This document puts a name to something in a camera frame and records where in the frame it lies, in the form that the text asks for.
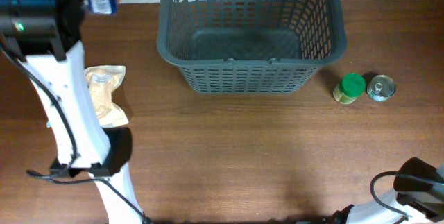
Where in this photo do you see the blue pasta box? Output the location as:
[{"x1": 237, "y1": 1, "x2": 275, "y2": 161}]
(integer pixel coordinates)
[{"x1": 87, "y1": 0, "x2": 117, "y2": 15}]

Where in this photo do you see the tan paper pouch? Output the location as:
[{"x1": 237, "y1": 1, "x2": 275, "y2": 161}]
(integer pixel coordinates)
[{"x1": 84, "y1": 65, "x2": 129, "y2": 128}]

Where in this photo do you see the grey plastic shopping basket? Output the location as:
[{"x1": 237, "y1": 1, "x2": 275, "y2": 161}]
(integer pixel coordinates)
[{"x1": 157, "y1": 0, "x2": 347, "y2": 94}]

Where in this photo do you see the green lid jar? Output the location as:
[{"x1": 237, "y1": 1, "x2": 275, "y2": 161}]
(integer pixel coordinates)
[{"x1": 333, "y1": 73, "x2": 366, "y2": 105}]

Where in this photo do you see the silver tin can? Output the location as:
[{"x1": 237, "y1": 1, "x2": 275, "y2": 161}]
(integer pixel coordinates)
[{"x1": 367, "y1": 75, "x2": 396, "y2": 102}]

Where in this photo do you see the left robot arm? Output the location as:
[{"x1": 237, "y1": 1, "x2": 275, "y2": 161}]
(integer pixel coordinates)
[{"x1": 1, "y1": 0, "x2": 149, "y2": 223}]

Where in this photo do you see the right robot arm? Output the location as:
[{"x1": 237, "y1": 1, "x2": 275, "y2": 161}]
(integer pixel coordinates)
[{"x1": 325, "y1": 157, "x2": 443, "y2": 224}]

